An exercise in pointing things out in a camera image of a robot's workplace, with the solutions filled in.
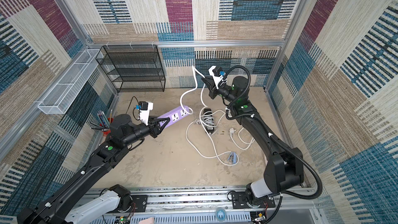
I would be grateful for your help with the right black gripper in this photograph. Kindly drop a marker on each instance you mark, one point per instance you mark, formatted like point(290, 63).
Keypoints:
point(213, 85)

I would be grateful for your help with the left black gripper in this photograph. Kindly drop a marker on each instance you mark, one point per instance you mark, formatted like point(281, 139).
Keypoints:
point(153, 126)

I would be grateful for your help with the purple power strip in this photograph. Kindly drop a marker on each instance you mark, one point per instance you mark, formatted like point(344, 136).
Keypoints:
point(175, 115)

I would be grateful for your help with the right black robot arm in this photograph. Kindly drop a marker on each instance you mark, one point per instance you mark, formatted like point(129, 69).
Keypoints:
point(285, 167)

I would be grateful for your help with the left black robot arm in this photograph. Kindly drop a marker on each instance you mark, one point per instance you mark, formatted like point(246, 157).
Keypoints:
point(123, 132)

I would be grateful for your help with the black power strip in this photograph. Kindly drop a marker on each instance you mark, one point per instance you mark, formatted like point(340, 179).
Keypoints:
point(209, 121)

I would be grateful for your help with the red pen cup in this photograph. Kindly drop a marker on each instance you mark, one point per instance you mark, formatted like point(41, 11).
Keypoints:
point(106, 130)

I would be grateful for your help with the pens in red cup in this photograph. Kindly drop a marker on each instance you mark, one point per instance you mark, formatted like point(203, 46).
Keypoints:
point(103, 121)

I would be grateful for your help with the blue binder clip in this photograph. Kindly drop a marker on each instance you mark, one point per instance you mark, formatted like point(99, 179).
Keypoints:
point(233, 158)

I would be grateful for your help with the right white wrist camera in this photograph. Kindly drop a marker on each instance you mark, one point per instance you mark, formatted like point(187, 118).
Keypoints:
point(218, 75)

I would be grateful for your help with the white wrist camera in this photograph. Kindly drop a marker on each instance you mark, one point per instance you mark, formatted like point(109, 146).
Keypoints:
point(218, 75)
point(144, 109)

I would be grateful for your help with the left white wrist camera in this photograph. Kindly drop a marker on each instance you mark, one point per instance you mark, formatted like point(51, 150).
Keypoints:
point(144, 109)

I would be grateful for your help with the black wire shelf rack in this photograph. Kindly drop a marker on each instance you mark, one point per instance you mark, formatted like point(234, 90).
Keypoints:
point(133, 68)

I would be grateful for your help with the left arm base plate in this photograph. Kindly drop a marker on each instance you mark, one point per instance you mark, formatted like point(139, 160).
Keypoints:
point(131, 204)

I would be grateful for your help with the aluminium front rail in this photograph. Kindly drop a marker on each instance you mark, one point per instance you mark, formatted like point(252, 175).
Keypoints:
point(192, 205)

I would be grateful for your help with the white mesh wall basket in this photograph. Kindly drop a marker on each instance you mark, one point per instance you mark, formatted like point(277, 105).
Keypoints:
point(61, 96)

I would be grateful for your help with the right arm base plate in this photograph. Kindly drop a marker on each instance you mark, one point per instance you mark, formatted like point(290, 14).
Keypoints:
point(240, 201)

